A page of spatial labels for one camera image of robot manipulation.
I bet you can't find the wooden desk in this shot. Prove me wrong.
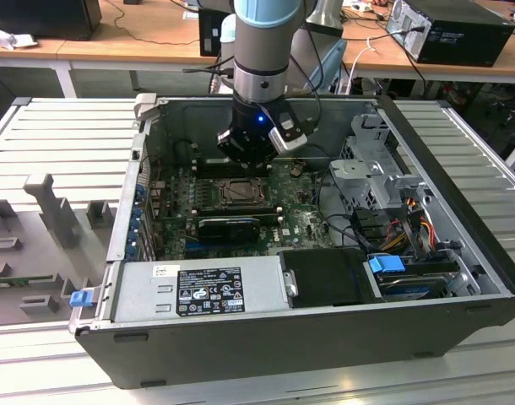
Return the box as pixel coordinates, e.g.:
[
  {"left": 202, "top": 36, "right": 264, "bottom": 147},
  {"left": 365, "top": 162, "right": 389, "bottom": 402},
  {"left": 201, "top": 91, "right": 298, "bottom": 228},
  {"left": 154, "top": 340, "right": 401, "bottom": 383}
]
[{"left": 0, "top": 0, "right": 515, "bottom": 100}]

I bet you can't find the silver hard disk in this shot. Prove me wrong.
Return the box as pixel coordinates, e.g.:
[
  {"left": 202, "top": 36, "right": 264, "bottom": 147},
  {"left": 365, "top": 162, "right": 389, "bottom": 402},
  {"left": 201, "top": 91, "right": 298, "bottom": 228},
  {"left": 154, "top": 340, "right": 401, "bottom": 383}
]
[{"left": 375, "top": 269, "right": 453, "bottom": 303}]

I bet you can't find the grey case latch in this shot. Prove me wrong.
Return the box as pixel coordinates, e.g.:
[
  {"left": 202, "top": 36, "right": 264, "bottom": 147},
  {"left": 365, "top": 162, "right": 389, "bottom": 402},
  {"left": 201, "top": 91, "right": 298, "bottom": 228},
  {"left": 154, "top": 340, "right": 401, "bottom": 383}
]
[{"left": 133, "top": 93, "right": 159, "bottom": 122}]

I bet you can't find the black box on desk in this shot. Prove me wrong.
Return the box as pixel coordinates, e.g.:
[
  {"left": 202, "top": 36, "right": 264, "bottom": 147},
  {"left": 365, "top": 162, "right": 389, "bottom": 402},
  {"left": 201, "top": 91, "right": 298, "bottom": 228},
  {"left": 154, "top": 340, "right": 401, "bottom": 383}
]
[{"left": 0, "top": 0, "right": 103, "bottom": 42}]

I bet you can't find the black plastic bay cover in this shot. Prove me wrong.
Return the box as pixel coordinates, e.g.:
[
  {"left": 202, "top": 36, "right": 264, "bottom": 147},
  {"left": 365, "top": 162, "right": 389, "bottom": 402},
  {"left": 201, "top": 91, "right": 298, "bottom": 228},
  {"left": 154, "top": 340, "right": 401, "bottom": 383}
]
[{"left": 278, "top": 247, "right": 388, "bottom": 309}]

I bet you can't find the black graphics card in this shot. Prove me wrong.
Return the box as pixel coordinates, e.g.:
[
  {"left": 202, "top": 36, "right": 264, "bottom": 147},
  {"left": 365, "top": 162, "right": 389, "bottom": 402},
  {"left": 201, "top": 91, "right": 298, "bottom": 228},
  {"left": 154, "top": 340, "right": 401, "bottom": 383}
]
[{"left": 197, "top": 217, "right": 261, "bottom": 245}]

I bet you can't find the crumpled white paper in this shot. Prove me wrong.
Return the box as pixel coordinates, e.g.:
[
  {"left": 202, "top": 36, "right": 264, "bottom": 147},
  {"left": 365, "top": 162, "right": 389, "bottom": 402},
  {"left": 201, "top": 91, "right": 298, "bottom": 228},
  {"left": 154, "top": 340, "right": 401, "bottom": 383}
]
[{"left": 0, "top": 23, "right": 40, "bottom": 51}]

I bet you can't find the black open PC case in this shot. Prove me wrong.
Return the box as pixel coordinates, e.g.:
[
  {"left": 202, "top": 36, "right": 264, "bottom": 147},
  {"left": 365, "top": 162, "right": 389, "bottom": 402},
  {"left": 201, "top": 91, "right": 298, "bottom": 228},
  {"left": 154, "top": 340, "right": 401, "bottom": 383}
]
[{"left": 67, "top": 93, "right": 515, "bottom": 390}]

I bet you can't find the black desktop PC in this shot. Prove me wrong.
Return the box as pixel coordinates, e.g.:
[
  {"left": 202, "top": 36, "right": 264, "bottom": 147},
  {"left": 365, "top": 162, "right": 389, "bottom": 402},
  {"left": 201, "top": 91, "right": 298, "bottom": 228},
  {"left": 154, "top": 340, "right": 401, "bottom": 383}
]
[{"left": 386, "top": 0, "right": 515, "bottom": 68}]

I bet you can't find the CPU socket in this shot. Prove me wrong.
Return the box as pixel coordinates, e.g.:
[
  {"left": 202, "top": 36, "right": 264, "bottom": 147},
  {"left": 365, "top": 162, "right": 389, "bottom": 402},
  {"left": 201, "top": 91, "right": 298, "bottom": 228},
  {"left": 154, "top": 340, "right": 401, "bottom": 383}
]
[{"left": 215, "top": 175, "right": 273, "bottom": 208}]

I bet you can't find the grey power supply unit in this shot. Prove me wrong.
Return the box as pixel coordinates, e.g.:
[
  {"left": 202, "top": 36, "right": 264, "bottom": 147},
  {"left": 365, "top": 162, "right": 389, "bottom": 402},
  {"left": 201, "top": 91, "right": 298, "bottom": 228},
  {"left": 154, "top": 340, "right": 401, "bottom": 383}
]
[{"left": 111, "top": 256, "right": 293, "bottom": 324}]

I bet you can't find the thin wire locking lever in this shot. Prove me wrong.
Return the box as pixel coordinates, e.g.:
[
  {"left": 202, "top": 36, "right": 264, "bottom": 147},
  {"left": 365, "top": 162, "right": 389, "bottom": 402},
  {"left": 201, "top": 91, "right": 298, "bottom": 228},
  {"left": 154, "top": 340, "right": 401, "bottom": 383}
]
[
  {"left": 218, "top": 176, "right": 268, "bottom": 185},
  {"left": 222, "top": 199, "right": 273, "bottom": 209}
]

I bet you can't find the green RAM stick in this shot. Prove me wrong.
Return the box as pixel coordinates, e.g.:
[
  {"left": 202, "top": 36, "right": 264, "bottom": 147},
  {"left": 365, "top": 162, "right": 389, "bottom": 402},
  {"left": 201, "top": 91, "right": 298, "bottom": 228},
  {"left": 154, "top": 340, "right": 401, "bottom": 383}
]
[{"left": 0, "top": 276, "right": 56, "bottom": 289}]

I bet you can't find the silver metal drive cage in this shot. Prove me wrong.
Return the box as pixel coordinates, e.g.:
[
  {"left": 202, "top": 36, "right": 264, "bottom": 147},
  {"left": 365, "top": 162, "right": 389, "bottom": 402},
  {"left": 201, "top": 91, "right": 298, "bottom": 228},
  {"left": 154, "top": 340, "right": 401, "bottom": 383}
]
[{"left": 328, "top": 111, "right": 431, "bottom": 213}]

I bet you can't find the metal socket cover frame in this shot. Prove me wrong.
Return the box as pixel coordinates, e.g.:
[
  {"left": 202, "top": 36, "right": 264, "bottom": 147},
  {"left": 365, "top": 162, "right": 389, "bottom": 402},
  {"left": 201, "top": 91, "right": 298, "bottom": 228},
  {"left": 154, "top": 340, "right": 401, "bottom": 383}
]
[{"left": 218, "top": 179, "right": 269, "bottom": 204}]

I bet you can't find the yellow red wire bundle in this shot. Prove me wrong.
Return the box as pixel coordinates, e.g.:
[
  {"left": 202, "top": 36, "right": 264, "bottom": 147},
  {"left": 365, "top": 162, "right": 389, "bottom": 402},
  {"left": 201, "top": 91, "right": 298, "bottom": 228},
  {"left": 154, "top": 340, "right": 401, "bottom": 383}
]
[{"left": 379, "top": 213, "right": 436, "bottom": 254}]

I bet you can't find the small black tower case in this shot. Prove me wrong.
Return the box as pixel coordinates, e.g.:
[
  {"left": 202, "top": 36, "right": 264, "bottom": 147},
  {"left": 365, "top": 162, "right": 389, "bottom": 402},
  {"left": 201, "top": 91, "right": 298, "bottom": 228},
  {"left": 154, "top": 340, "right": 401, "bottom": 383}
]
[{"left": 198, "top": 7, "right": 236, "bottom": 58}]

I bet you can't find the blue case latch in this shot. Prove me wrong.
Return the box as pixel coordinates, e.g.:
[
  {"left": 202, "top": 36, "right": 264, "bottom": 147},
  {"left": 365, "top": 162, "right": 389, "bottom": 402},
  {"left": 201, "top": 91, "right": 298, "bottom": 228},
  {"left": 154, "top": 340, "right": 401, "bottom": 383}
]
[{"left": 70, "top": 290, "right": 92, "bottom": 309}]

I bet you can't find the green motherboard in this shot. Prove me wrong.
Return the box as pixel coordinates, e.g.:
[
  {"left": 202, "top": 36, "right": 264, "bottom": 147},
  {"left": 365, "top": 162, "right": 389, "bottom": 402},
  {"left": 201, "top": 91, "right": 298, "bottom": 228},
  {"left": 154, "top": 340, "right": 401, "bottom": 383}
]
[{"left": 149, "top": 162, "right": 339, "bottom": 261}]

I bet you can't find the black internal cable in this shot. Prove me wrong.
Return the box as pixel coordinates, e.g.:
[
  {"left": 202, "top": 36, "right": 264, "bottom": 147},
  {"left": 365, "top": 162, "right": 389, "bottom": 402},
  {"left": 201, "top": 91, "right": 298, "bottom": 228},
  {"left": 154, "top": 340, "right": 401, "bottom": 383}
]
[{"left": 315, "top": 167, "right": 369, "bottom": 255}]

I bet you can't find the grey plastic parts rack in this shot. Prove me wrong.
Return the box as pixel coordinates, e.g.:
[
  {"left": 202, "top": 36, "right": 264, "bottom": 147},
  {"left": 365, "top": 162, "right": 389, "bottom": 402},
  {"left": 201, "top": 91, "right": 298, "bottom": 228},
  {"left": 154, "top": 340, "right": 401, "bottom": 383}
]
[{"left": 0, "top": 172, "right": 120, "bottom": 328}]

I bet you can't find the white cable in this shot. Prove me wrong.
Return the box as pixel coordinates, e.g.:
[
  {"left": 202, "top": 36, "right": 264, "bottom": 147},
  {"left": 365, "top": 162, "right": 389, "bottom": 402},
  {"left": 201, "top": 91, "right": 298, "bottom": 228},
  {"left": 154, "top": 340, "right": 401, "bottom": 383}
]
[{"left": 347, "top": 36, "right": 380, "bottom": 95}]

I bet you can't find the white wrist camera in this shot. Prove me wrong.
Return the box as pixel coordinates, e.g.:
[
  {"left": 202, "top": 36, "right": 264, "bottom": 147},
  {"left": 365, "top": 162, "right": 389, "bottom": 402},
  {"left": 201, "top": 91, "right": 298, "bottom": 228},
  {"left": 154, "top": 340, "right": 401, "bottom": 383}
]
[{"left": 267, "top": 111, "right": 310, "bottom": 154}]

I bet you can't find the blue disk carrier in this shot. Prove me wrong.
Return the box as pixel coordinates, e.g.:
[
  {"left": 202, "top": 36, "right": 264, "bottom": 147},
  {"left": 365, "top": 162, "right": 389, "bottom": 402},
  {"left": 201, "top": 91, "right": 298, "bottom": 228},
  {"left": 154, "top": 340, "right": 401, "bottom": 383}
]
[{"left": 366, "top": 254, "right": 406, "bottom": 289}]

